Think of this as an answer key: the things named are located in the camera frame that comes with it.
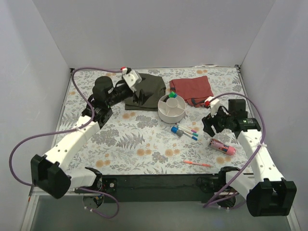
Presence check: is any green cap black highlighter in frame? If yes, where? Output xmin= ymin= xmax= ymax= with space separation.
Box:
xmin=166 ymin=94 xmax=177 ymax=100

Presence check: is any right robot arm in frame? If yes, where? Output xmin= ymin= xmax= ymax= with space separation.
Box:
xmin=202 ymin=97 xmax=297 ymax=217

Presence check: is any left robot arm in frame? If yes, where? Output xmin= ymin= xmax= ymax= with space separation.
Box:
xmin=30 ymin=72 xmax=151 ymax=199

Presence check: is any olive green folded cloth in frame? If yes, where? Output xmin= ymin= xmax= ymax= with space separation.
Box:
xmin=125 ymin=73 xmax=166 ymax=111

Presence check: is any teal cap white marker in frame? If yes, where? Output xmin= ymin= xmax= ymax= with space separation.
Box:
xmin=183 ymin=131 xmax=198 ymax=137

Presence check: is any blue cap white marker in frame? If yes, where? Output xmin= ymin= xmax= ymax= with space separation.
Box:
xmin=184 ymin=133 xmax=198 ymax=141

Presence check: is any pink cap white marker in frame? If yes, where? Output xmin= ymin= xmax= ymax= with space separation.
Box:
xmin=178 ymin=124 xmax=197 ymax=134

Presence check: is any pink pencil case tube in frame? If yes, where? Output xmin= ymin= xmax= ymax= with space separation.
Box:
xmin=208 ymin=139 xmax=236 ymax=156

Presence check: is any red folded cloth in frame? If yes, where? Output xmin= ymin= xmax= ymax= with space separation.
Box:
xmin=169 ymin=76 xmax=214 ymax=107

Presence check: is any white round divided organizer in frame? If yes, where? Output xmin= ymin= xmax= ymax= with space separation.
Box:
xmin=157 ymin=95 xmax=186 ymax=124

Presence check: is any blue and grey stubby marker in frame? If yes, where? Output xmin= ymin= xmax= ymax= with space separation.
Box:
xmin=171 ymin=127 xmax=184 ymax=137

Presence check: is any floral table mat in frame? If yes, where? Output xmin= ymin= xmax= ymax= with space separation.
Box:
xmin=59 ymin=67 xmax=248 ymax=175

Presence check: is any orange pink pen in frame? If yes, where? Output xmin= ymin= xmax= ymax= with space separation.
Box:
xmin=183 ymin=160 xmax=212 ymax=167

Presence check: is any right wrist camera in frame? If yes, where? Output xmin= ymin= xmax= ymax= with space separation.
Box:
xmin=208 ymin=97 xmax=221 ymax=117

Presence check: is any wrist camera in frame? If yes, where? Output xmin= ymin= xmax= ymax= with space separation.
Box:
xmin=122 ymin=70 xmax=142 ymax=92
xmin=208 ymin=97 xmax=221 ymax=117

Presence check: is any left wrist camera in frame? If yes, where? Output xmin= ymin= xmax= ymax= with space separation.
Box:
xmin=122 ymin=70 xmax=142 ymax=92

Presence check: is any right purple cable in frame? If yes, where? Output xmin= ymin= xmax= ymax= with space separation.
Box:
xmin=203 ymin=92 xmax=266 ymax=208

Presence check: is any purple cable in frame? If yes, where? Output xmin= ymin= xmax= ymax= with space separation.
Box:
xmin=9 ymin=66 xmax=128 ymax=219
xmin=203 ymin=92 xmax=266 ymax=208

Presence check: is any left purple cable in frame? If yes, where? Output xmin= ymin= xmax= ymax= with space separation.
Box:
xmin=9 ymin=66 xmax=128 ymax=219

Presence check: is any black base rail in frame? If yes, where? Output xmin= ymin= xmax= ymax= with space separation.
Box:
xmin=75 ymin=173 xmax=239 ymax=204

